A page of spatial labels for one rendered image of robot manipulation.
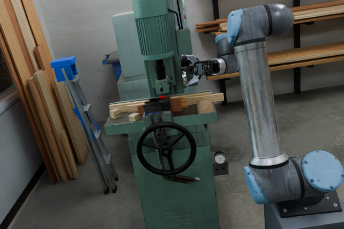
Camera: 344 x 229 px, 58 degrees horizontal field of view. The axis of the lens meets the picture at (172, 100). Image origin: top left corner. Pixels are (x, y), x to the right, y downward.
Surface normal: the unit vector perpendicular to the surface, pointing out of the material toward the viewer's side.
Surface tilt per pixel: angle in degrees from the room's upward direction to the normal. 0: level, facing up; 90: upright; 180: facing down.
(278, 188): 77
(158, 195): 90
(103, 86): 90
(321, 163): 45
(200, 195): 90
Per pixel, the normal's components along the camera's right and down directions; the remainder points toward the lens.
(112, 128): -0.02, 0.33
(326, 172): -0.02, -0.44
